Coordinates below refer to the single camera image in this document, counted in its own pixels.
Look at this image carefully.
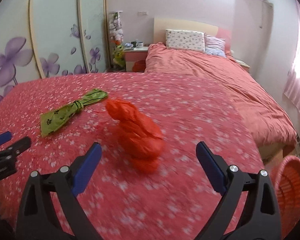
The red floral tablecloth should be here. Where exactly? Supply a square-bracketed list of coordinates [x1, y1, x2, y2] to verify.
[0, 73, 263, 239]

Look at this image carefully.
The pink left nightstand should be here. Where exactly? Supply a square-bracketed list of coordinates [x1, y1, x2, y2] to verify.
[124, 47, 148, 72]

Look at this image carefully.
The pink right nightstand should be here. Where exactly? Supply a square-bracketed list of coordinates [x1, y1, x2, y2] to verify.
[235, 59, 250, 73]

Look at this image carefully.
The red plastic laundry basket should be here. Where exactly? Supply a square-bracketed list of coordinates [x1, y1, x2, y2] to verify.
[270, 155, 300, 238]

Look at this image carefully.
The green patterned plastic bag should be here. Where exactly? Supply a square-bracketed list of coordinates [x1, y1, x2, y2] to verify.
[40, 89, 108, 138]

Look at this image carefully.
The orange-red plastic bag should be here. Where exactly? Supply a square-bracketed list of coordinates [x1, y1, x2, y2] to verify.
[106, 99, 165, 174]

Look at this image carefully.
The plush toy stack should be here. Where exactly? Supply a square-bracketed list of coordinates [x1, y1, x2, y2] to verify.
[108, 11, 126, 71]

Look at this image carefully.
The bed with salmon duvet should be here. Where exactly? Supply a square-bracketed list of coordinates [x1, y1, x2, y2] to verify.
[146, 43, 297, 152]

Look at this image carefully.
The floral sliding wardrobe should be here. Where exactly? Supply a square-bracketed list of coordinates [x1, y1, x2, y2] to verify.
[0, 0, 108, 102]

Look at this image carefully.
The beige wooden headboard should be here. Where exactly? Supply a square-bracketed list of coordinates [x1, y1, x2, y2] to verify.
[153, 17, 232, 50]

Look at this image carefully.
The pink nightstand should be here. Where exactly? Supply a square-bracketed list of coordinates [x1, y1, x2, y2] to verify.
[124, 47, 148, 72]
[235, 59, 250, 73]

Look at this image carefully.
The white floral pillow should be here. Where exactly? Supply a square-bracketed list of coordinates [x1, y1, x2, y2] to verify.
[165, 29, 205, 53]

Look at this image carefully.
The pink striped pillow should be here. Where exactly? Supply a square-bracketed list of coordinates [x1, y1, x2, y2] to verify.
[205, 35, 226, 57]

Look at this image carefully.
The pink striped curtain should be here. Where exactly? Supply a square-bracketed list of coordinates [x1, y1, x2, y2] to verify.
[283, 64, 300, 114]

